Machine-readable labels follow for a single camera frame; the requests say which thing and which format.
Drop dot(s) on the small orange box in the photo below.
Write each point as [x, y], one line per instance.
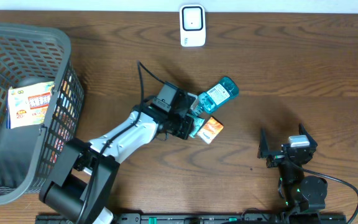
[210, 130]

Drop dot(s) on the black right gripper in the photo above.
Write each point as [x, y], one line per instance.
[263, 149]

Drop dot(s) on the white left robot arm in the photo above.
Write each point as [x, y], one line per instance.
[79, 185]

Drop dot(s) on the teal mouthwash bottle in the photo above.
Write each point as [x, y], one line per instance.
[209, 101]

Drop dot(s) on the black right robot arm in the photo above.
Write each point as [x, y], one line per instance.
[302, 193]

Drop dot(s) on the red label cleaning sheet pack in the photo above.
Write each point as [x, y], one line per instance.
[28, 105]

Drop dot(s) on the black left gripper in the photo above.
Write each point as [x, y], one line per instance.
[186, 127]

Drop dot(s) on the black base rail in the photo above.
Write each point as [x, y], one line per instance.
[135, 218]

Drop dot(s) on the grey plastic shopping basket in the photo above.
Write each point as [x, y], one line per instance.
[31, 55]

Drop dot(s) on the green wet wipes pack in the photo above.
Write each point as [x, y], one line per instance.
[197, 124]

